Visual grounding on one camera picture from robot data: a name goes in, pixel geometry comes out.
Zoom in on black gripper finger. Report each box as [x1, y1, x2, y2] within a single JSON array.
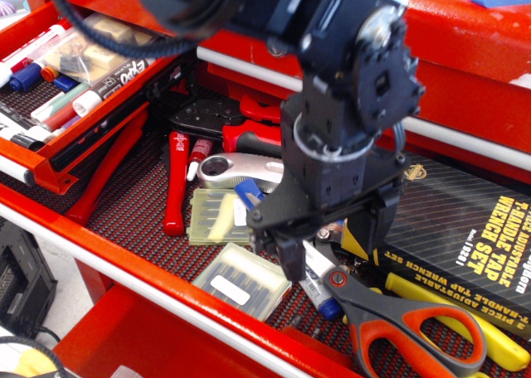
[[348, 188, 401, 259], [275, 236, 305, 282]]

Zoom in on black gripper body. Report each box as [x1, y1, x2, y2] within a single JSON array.
[[247, 92, 411, 250]]

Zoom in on orange grey scissors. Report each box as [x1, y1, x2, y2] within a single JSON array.
[[302, 240, 488, 378]]

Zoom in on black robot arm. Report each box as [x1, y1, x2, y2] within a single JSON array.
[[53, 0, 424, 281]]

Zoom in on large red open drawer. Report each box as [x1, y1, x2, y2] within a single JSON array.
[[0, 54, 531, 378]]

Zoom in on small red upper drawer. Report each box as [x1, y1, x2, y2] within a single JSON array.
[[1, 2, 176, 194]]

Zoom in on blue capped white marker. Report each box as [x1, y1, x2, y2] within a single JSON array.
[[234, 178, 343, 320]]

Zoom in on clear plastic bit case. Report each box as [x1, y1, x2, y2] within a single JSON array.
[[193, 243, 292, 322]]

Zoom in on green plastic bit case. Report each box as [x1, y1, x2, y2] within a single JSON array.
[[187, 188, 250, 245]]

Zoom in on black yellow tap wrench box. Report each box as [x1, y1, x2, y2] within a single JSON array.
[[342, 154, 530, 340]]

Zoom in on silver metal hand tool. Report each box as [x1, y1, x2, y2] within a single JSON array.
[[197, 153, 284, 193]]

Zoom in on small red threadlocker bottle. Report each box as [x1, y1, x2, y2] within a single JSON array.
[[187, 138, 214, 182]]

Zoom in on red tool chest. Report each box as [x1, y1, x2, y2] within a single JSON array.
[[1, 0, 530, 377]]

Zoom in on black Expo marker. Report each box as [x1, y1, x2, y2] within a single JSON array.
[[72, 58, 155, 117]]

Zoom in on dark red marker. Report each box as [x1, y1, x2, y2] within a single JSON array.
[[41, 103, 78, 132]]

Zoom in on black electronic box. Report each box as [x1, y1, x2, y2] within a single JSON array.
[[1, 219, 57, 339]]

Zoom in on yellow object at corner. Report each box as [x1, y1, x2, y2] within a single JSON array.
[[13, 349, 57, 377]]

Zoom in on clear bag of erasers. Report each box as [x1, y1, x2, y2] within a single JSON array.
[[30, 13, 157, 85]]

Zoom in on green white marker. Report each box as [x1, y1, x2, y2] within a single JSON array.
[[30, 83, 90, 124]]

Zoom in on orange capped marker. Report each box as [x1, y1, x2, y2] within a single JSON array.
[[41, 65, 61, 83]]

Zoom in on red white marker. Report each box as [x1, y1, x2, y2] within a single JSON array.
[[1, 19, 71, 86]]

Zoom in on yellow handled tin snips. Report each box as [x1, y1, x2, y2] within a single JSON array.
[[304, 236, 530, 377]]

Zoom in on red black handled crimper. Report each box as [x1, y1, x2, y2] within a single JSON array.
[[163, 94, 281, 158]]

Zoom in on red handled long tool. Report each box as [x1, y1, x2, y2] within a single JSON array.
[[163, 131, 189, 236]]

